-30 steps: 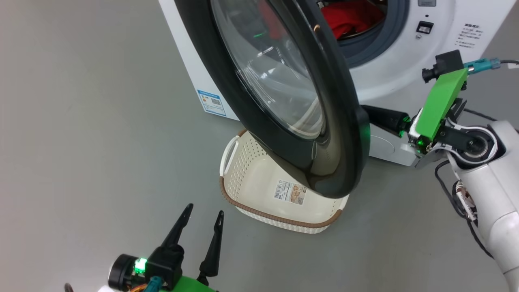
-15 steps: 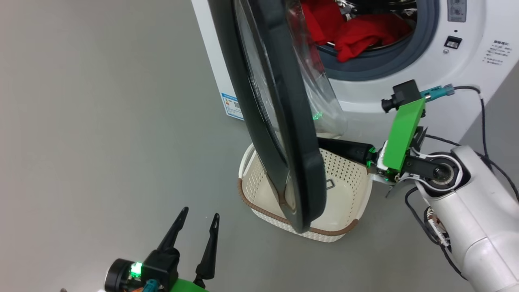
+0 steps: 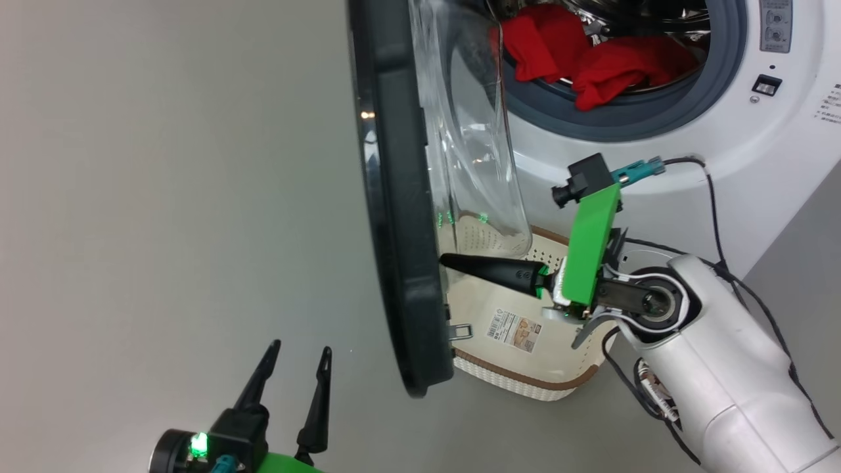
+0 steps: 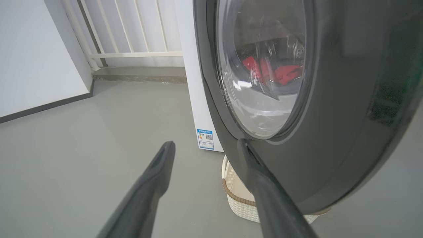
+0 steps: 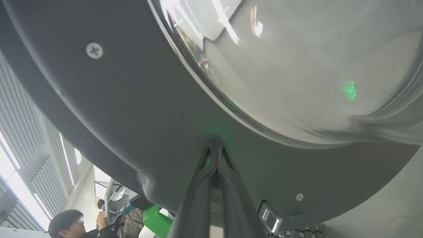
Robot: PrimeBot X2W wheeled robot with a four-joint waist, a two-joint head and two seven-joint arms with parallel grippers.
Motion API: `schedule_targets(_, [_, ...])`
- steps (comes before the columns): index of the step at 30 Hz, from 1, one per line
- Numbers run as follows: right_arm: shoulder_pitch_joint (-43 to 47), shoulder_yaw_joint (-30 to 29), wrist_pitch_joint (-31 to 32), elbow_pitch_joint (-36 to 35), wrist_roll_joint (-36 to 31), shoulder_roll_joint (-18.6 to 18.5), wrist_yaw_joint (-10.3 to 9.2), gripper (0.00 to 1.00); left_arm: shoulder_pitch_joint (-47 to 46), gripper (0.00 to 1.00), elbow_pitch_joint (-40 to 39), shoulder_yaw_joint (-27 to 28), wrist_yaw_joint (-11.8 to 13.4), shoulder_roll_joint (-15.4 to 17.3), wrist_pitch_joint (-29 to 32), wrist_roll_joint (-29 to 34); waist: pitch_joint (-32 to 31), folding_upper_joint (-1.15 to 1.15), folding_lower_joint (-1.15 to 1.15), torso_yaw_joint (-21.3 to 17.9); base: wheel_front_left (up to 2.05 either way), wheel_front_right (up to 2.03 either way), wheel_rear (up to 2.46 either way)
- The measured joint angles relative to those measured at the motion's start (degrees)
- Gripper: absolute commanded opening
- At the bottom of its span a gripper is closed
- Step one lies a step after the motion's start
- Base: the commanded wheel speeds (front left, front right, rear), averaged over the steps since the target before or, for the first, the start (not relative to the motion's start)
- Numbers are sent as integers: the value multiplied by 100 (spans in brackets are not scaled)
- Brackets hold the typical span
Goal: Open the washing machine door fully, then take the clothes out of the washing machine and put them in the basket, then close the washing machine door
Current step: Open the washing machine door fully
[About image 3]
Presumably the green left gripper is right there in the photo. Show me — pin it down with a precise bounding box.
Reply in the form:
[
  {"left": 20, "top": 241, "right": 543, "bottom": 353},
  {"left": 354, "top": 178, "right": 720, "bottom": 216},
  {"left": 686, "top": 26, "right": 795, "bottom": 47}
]
[{"left": 148, "top": 339, "right": 332, "bottom": 473}]

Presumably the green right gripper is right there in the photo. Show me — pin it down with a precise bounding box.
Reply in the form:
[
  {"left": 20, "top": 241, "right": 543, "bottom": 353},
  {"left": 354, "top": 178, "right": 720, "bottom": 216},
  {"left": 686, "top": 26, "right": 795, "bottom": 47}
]
[{"left": 439, "top": 183, "right": 630, "bottom": 323}]

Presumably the dark grey round washer door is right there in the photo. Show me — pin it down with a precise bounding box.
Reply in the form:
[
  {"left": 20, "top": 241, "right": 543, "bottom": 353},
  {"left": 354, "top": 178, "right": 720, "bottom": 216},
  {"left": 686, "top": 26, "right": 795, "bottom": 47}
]
[{"left": 347, "top": 0, "right": 533, "bottom": 399}]

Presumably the cream laundry basket brown rim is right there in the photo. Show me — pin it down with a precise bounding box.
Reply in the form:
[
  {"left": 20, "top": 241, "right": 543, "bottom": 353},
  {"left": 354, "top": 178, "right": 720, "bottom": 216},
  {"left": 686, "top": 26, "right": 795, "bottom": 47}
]
[{"left": 437, "top": 214, "right": 622, "bottom": 402}]

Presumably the white front-load washing machine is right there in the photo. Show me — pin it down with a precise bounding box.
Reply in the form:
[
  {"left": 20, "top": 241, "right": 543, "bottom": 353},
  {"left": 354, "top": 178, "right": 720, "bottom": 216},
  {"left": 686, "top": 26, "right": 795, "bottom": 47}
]
[{"left": 420, "top": 0, "right": 841, "bottom": 280}]

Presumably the grey rubber door gasket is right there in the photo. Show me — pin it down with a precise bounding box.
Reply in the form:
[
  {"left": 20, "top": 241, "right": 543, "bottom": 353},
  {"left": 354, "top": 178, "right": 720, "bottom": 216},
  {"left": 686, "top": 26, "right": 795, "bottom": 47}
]
[{"left": 503, "top": 0, "right": 748, "bottom": 143}]

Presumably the paper label sticker with barcode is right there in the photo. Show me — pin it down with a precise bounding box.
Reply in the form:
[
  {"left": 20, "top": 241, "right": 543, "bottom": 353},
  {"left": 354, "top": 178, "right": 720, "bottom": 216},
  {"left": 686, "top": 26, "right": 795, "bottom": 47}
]
[{"left": 486, "top": 307, "right": 543, "bottom": 353}]

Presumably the red clothing with white stripe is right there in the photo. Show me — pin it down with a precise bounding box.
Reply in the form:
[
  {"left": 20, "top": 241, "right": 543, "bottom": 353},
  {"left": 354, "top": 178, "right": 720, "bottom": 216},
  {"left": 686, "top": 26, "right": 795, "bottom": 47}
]
[{"left": 506, "top": 0, "right": 714, "bottom": 96}]

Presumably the grey instruction label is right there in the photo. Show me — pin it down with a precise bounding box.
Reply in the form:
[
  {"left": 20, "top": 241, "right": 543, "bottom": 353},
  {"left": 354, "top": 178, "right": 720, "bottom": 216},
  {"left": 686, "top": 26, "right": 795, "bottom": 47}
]
[{"left": 759, "top": 0, "right": 793, "bottom": 53}]

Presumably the teal right camera connector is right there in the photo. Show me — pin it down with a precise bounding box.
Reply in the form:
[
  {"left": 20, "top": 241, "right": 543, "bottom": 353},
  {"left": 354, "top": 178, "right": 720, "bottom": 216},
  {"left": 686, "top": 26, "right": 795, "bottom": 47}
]
[{"left": 611, "top": 158, "right": 666, "bottom": 188}]

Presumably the black cable white tag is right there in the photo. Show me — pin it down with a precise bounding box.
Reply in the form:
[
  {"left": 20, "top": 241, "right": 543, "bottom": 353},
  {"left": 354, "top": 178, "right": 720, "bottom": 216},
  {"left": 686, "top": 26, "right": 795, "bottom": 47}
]
[{"left": 601, "top": 325, "right": 701, "bottom": 464}]

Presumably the thin black cable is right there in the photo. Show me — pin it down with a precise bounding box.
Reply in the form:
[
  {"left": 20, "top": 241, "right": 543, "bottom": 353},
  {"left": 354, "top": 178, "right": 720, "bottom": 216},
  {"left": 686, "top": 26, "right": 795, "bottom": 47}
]
[{"left": 660, "top": 154, "right": 836, "bottom": 439}]

